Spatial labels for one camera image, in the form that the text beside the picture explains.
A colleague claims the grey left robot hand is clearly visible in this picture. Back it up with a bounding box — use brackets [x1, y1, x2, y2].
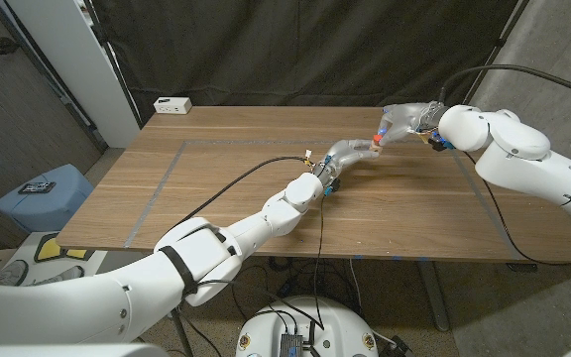
[312, 139, 382, 197]

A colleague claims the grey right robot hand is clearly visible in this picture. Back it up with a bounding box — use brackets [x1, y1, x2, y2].
[374, 101, 448, 148]

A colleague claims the black backdrop curtain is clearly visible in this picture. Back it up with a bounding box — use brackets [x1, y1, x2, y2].
[86, 0, 532, 126]

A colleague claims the black backdrop stand pole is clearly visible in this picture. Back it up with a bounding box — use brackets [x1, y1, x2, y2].
[462, 0, 532, 108]
[82, 0, 144, 129]

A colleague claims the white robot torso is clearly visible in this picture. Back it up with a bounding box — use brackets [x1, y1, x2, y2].
[235, 296, 380, 357]

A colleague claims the grey table leg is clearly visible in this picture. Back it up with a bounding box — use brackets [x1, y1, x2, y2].
[416, 260, 451, 332]

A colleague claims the white power strip box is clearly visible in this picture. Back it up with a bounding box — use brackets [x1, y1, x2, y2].
[153, 96, 193, 115]

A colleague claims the black plug beside torso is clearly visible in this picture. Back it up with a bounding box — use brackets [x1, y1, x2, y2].
[388, 335, 413, 357]

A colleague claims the blue plastic stool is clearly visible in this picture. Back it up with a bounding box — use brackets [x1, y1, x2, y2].
[0, 164, 95, 234]

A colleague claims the white board yellow black marking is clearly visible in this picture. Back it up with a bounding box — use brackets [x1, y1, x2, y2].
[20, 230, 111, 272]

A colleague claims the black smartphone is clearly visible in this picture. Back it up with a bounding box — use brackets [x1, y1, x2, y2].
[18, 180, 57, 195]

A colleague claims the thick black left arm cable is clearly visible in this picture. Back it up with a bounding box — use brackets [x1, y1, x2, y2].
[172, 156, 312, 232]

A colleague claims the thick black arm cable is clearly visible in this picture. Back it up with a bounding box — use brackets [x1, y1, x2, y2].
[437, 63, 571, 104]
[172, 156, 312, 232]

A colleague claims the thin black left wrist wire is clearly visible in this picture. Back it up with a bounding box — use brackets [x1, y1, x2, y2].
[312, 195, 327, 331]

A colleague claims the thin black wrist wire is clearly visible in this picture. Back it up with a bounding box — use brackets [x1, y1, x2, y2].
[463, 151, 571, 267]
[312, 195, 327, 331]

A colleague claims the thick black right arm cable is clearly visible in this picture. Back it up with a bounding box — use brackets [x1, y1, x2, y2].
[437, 63, 571, 104]

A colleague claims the thin black right wrist wire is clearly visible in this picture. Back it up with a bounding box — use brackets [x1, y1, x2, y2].
[463, 151, 571, 267]

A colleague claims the black floor cable tangle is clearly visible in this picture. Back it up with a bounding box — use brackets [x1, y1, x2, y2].
[230, 256, 361, 318]

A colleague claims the white floor cable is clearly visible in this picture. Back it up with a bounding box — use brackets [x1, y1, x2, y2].
[348, 258, 364, 311]

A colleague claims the white wall panel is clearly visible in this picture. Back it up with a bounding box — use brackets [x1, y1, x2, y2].
[5, 0, 141, 149]

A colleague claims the black metal rail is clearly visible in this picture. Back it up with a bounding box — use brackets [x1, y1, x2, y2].
[0, 0, 108, 153]

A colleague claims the black door handle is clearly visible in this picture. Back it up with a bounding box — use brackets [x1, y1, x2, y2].
[0, 37, 22, 56]

